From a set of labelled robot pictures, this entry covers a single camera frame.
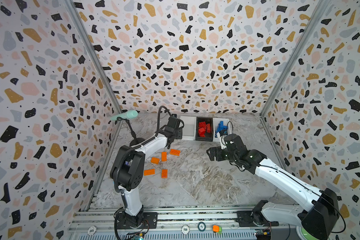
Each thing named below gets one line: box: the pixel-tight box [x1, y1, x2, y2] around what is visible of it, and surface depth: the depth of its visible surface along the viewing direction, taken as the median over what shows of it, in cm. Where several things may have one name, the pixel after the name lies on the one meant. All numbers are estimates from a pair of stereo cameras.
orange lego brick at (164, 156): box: [161, 151, 168, 162], surface depth 99 cm
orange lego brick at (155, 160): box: [151, 157, 160, 165], surface depth 96 cm
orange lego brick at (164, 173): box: [161, 169, 168, 179], surface depth 90 cm
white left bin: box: [178, 116, 197, 141], surface depth 112 cm
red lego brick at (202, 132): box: [198, 127, 206, 138], surface depth 108 cm
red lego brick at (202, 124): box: [198, 121, 206, 129], surface depth 112 cm
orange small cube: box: [212, 225, 220, 232], surface depth 70 cm
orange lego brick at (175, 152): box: [169, 149, 181, 156], surface depth 99 cm
